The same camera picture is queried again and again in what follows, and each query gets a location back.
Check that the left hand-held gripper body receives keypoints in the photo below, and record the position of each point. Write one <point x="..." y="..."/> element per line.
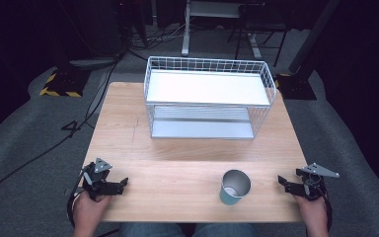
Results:
<point x="96" y="177"/>

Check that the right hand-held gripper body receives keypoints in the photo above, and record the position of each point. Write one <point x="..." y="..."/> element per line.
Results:
<point x="312" y="184"/>

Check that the person's right hand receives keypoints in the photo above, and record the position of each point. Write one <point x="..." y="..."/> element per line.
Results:
<point x="314" y="215"/>

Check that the person's left hand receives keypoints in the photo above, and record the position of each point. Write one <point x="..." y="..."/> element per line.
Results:
<point x="90" y="210"/>

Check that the teal metal cup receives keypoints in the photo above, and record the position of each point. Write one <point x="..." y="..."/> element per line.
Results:
<point x="234" y="188"/>

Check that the person's legs in jeans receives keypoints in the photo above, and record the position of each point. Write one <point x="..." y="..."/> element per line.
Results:
<point x="190" y="230"/>

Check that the black stand with striped base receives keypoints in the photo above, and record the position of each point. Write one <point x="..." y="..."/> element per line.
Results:
<point x="296" y="87"/>
<point x="65" y="84"/>

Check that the black chair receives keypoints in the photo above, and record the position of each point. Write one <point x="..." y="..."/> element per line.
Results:
<point x="263" y="23"/>

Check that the white desk frame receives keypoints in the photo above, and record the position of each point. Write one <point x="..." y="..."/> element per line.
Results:
<point x="187" y="29"/>

